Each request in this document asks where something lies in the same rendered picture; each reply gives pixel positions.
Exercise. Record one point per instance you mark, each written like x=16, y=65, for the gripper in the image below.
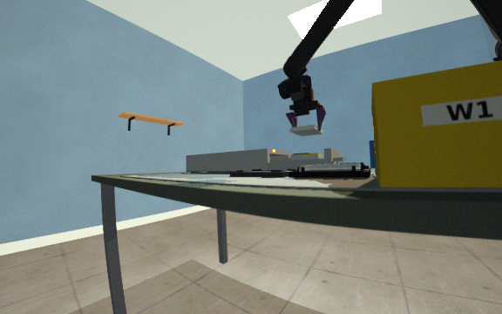
x=307, y=106

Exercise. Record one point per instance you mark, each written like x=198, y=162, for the white multi-well plate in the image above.
x=330, y=167
x=305, y=130

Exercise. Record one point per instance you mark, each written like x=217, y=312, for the yellow box labelled w1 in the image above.
x=440, y=129

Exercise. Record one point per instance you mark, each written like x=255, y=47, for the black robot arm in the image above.
x=331, y=14

